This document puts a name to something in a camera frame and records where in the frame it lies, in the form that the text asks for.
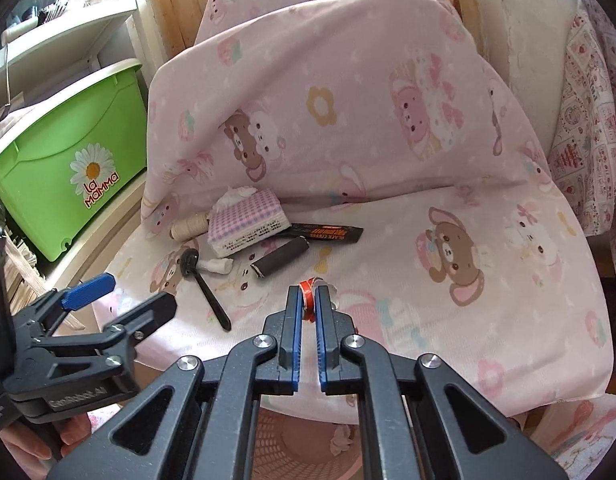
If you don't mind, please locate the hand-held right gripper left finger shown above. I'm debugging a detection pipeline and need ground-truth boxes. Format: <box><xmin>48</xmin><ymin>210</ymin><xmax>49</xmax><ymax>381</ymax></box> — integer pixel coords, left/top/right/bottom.
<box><xmin>48</xmin><ymin>284</ymin><xmax>305</xmax><ymax>480</ymax></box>

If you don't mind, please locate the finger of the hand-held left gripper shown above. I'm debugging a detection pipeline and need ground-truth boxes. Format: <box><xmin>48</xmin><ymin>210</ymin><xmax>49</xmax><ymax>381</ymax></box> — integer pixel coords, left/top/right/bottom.
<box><xmin>32</xmin><ymin>292</ymin><xmax>177</xmax><ymax>361</ymax></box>
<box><xmin>18</xmin><ymin>273</ymin><xmax>116</xmax><ymax>333</ymax></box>

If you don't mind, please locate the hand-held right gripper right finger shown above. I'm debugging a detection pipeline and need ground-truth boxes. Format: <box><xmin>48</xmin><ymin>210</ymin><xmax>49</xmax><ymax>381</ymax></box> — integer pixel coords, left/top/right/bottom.
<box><xmin>314</xmin><ymin>285</ymin><xmax>576</xmax><ymax>480</ymax></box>

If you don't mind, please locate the black plastic spoon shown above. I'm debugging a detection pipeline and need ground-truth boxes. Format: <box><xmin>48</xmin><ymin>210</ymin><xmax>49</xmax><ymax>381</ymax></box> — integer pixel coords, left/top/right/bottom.
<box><xmin>182</xmin><ymin>248</ymin><xmax>233</xmax><ymax>332</ymax></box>

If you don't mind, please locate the small white paper roll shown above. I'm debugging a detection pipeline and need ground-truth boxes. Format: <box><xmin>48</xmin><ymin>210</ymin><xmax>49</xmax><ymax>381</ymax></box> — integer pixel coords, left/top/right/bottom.
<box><xmin>197</xmin><ymin>257</ymin><xmax>235</xmax><ymax>274</ymax></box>

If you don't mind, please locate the pink perforated plastic basket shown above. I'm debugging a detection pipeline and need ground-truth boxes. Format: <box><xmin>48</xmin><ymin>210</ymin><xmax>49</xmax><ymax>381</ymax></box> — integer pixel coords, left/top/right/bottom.
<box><xmin>198</xmin><ymin>400</ymin><xmax>369</xmax><ymax>480</ymax></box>

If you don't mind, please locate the beige thread spool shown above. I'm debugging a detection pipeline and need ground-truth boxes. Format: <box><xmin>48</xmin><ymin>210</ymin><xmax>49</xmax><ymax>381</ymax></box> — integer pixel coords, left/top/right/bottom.
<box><xmin>170</xmin><ymin>212</ymin><xmax>211</xmax><ymax>241</ymax></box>

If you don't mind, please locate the black cylindrical tube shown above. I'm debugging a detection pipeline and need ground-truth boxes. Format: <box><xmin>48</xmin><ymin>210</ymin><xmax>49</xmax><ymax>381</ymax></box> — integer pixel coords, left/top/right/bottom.
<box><xmin>251</xmin><ymin>236</ymin><xmax>307</xmax><ymax>279</ymax></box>

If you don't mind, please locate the black coffee sachet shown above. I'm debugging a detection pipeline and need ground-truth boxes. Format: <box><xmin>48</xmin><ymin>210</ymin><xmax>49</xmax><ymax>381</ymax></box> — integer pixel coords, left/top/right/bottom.
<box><xmin>283</xmin><ymin>223</ymin><xmax>365</xmax><ymax>246</ymax></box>

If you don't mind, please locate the pink checked tissue pack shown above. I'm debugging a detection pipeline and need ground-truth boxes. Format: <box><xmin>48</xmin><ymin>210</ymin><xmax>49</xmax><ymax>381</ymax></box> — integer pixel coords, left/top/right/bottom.
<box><xmin>208</xmin><ymin>190</ymin><xmax>290</xmax><ymax>256</ymax></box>

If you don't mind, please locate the white tissue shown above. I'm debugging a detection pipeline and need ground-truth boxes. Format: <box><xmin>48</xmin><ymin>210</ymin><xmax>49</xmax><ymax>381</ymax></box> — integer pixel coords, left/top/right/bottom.
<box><xmin>214</xmin><ymin>186</ymin><xmax>259</xmax><ymax>213</ymax></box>

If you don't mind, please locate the person's left hand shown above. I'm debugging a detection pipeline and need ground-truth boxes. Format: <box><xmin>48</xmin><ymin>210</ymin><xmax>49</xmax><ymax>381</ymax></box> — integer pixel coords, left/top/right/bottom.
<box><xmin>0</xmin><ymin>409</ymin><xmax>92</xmax><ymax>462</ymax></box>

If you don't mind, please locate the brown wicker basket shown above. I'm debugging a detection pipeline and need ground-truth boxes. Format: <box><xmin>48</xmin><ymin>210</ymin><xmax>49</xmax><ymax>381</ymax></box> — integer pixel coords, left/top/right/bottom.
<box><xmin>2</xmin><ymin>232</ymin><xmax>56</xmax><ymax>321</ymax></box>

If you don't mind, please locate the green plastic storage box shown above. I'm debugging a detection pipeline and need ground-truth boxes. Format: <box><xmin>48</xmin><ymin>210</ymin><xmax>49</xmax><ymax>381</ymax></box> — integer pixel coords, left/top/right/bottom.
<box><xmin>0</xmin><ymin>58</ymin><xmax>149</xmax><ymax>263</ymax></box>

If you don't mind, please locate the pink printed pajama garment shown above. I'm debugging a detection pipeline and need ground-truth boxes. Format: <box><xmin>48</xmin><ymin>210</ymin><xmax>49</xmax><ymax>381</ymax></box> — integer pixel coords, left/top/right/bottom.
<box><xmin>525</xmin><ymin>392</ymin><xmax>616</xmax><ymax>476</ymax></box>

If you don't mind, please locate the white shelf unit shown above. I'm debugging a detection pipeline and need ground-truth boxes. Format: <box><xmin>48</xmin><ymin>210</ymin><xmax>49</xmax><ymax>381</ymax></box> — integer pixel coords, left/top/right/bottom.
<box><xmin>0</xmin><ymin>0</ymin><xmax>161</xmax><ymax>286</ymax></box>

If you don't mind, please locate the pile of small housewares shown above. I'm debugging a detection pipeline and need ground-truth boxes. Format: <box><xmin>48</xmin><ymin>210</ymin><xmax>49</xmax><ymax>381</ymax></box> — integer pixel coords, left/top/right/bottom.
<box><xmin>35</xmin><ymin>0</ymin><xmax>121</xmax><ymax>18</ymax></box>

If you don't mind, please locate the wooden door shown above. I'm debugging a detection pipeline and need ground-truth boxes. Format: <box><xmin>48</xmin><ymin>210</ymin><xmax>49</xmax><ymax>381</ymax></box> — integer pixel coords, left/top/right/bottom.
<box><xmin>138</xmin><ymin>0</ymin><xmax>489</xmax><ymax>68</ymax></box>

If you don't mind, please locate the patterned lace tablecloth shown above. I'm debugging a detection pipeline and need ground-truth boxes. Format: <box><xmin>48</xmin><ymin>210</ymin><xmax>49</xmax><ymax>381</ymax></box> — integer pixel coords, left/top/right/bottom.
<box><xmin>547</xmin><ymin>0</ymin><xmax>616</xmax><ymax>281</ymax></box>

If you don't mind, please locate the thin grey cable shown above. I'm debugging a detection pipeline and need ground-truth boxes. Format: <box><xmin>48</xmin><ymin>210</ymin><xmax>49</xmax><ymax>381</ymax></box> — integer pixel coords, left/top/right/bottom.
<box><xmin>2</xmin><ymin>42</ymin><xmax>14</xmax><ymax>111</ymax></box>

